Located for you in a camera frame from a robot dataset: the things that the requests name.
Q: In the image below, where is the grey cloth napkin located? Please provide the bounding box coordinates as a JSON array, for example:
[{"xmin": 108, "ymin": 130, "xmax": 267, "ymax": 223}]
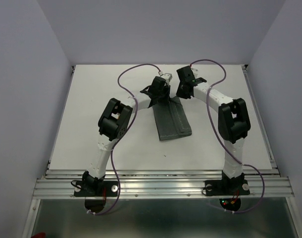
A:
[{"xmin": 152, "ymin": 97, "xmax": 192, "ymax": 141}]

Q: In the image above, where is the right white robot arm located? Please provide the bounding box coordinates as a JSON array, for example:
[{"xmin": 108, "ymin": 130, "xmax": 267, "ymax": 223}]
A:
[{"xmin": 176, "ymin": 66, "xmax": 251, "ymax": 196}]

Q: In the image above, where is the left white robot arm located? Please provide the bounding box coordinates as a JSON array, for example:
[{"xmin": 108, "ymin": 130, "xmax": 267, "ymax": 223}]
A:
[{"xmin": 81, "ymin": 73, "xmax": 172, "ymax": 195}]

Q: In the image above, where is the red object at corner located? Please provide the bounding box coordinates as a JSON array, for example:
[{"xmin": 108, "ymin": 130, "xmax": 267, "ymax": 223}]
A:
[{"xmin": 31, "ymin": 232, "xmax": 46, "ymax": 238}]

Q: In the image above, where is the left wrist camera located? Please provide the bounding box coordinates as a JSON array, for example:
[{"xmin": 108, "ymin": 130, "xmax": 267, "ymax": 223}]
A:
[{"xmin": 159, "ymin": 72, "xmax": 173, "ymax": 84}]

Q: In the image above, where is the aluminium mounting rail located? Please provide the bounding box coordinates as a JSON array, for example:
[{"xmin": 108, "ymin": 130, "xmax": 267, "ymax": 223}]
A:
[{"xmin": 33, "ymin": 169, "xmax": 294, "ymax": 199}]

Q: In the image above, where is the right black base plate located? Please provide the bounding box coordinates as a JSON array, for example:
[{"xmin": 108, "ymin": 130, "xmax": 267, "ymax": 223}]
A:
[{"xmin": 201, "ymin": 180, "xmax": 250, "ymax": 196}]

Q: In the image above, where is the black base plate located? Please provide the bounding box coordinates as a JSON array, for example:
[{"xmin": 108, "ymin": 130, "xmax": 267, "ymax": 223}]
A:
[
  {"xmin": 71, "ymin": 180, "xmax": 119, "ymax": 197},
  {"xmin": 201, "ymin": 180, "xmax": 250, "ymax": 196}
]

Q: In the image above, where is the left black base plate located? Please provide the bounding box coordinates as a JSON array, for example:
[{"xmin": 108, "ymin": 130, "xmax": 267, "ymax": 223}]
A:
[{"xmin": 71, "ymin": 180, "xmax": 119, "ymax": 197}]

